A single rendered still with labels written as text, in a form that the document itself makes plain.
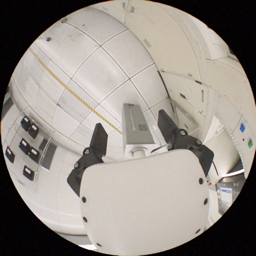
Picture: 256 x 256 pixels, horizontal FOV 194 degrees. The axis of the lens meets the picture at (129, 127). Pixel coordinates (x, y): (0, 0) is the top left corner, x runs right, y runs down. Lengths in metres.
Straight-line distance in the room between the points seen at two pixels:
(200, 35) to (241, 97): 0.30
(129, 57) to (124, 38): 0.29
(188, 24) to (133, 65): 0.85
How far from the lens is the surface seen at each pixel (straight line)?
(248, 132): 0.52
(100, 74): 1.12
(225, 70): 0.45
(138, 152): 0.68
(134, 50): 1.13
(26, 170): 2.27
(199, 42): 0.50
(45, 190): 2.64
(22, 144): 2.39
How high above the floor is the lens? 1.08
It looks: 46 degrees down
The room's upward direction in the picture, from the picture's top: 172 degrees clockwise
